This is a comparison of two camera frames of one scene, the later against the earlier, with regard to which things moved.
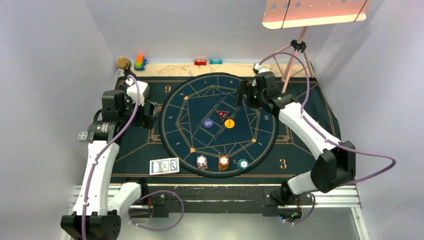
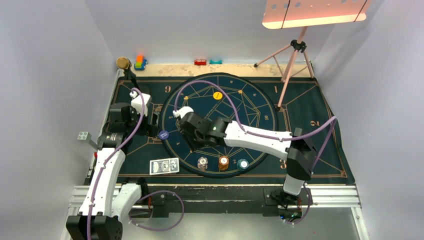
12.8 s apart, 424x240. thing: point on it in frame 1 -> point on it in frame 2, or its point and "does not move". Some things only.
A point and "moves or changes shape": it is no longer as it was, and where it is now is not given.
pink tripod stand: [296, 45] does not move
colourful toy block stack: [140, 64] does not move
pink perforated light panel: [281, 13] does not move
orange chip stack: [223, 161] does not move
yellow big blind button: [229, 123] moves or changes shape
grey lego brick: [82, 135] does not move
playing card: [164, 166] does not move
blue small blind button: [208, 123] moves or changes shape
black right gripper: [243, 88] -> [193, 144]
